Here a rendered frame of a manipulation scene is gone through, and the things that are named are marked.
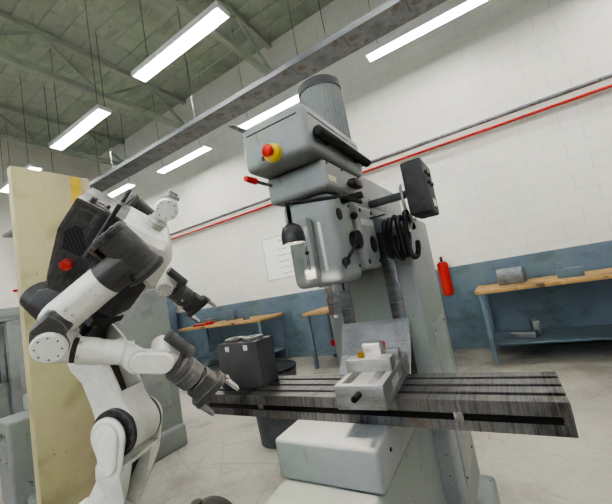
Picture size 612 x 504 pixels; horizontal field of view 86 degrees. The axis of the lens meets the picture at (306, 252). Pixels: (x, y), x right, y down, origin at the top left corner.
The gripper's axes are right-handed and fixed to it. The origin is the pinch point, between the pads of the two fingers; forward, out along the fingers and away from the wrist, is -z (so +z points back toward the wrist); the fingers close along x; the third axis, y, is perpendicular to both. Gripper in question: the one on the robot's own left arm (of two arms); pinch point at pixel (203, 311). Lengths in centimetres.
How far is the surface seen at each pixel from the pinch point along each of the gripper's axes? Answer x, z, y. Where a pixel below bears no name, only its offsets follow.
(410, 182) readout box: 103, 3, -30
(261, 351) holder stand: 14.1, -14.9, -30.3
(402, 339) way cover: 63, -46, -47
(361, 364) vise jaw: 46, -14, -66
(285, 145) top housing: 72, 44, -28
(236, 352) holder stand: 4.8, -11.5, -24.7
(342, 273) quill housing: 60, 5, -48
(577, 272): 269, -300, 51
